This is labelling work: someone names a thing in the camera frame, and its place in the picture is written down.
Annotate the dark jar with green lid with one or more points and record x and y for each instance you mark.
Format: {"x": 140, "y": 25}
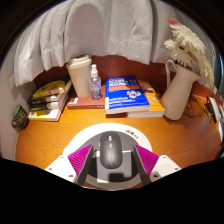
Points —
{"x": 20, "y": 118}

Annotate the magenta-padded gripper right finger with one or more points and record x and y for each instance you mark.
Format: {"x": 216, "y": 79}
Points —
{"x": 165, "y": 166}

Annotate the round white grey mouse pad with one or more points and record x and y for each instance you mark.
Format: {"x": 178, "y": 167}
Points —
{"x": 86, "y": 133}

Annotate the white curtain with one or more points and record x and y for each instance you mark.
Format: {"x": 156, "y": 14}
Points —
{"x": 100, "y": 30}

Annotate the yellow white book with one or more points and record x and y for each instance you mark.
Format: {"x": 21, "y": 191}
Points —
{"x": 43, "y": 115}

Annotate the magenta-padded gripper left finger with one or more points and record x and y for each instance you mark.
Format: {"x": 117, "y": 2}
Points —
{"x": 60, "y": 166}

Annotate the clear spray bottle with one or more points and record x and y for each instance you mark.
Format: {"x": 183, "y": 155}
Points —
{"x": 95, "y": 86}

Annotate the yellow and black book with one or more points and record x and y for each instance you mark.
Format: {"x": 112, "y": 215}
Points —
{"x": 50, "y": 88}

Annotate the dark book with white spine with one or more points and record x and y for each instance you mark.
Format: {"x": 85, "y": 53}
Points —
{"x": 45, "y": 105}

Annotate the black computer mouse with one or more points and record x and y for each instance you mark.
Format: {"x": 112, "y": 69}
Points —
{"x": 111, "y": 151}

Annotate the white pink flower bouquet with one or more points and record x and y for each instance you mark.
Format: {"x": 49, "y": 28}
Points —
{"x": 190, "y": 50}

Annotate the orange yellow book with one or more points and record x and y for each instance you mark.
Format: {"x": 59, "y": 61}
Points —
{"x": 155, "y": 101}

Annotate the red-brown book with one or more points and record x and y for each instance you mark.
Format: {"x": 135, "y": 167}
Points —
{"x": 85, "y": 102}

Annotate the cream travel tumbler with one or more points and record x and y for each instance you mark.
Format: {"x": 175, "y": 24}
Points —
{"x": 80, "y": 76}

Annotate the white ceramic pitcher vase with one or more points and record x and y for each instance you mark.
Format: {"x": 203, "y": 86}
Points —
{"x": 178, "y": 96}

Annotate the blue book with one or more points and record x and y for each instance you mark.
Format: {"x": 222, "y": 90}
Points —
{"x": 125, "y": 95}

